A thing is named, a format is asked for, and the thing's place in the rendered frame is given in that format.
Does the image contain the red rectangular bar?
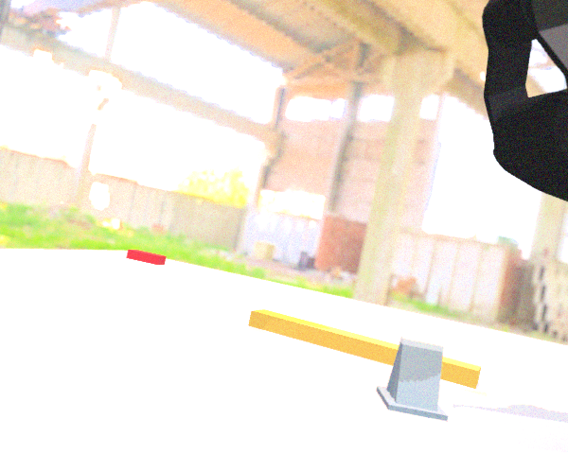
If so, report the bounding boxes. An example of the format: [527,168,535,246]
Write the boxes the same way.
[126,250,166,265]

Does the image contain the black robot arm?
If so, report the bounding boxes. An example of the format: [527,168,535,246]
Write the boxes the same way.
[481,0,568,201]

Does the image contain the yellow rectangular bar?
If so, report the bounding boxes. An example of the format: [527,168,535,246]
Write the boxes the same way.
[248,309,481,389]

